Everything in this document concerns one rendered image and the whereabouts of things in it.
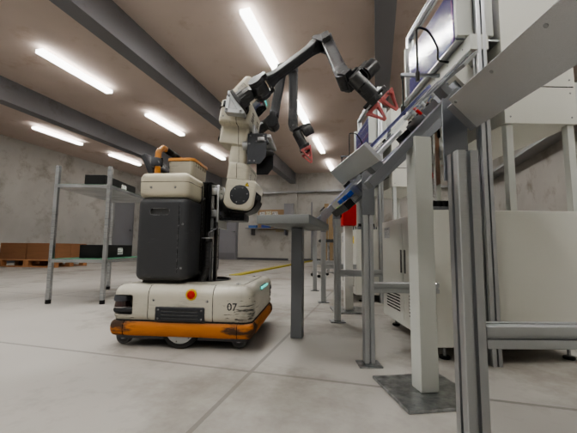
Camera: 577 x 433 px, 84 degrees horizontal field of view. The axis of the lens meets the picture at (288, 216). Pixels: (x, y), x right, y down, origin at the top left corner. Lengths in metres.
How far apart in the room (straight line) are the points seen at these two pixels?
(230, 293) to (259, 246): 10.47
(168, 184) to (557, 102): 1.79
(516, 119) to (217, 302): 1.53
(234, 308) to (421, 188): 0.91
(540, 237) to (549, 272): 0.15
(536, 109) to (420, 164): 0.78
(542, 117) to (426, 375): 1.21
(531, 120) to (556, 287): 0.71
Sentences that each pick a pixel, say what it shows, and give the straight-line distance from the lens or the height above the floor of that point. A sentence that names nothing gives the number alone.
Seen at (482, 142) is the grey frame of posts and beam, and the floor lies 0.90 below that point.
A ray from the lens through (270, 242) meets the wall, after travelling 11.80.
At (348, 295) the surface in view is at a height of 0.12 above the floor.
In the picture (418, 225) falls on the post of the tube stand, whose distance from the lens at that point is 1.13.
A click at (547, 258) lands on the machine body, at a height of 0.42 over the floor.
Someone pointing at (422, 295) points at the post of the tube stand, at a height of 0.31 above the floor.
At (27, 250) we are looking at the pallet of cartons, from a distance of 8.62.
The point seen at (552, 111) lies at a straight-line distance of 1.87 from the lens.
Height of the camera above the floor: 0.45
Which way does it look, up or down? 6 degrees up
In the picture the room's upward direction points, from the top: 1 degrees clockwise
